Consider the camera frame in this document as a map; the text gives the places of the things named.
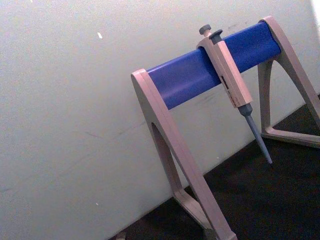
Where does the black table cloth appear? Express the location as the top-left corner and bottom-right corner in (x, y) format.
(109, 93), (320, 240)

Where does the grey stand with blue bar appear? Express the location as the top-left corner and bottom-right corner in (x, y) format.
(130, 15), (320, 240)

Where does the grey pipette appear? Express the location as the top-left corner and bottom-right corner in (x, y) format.
(196, 24), (273, 165)

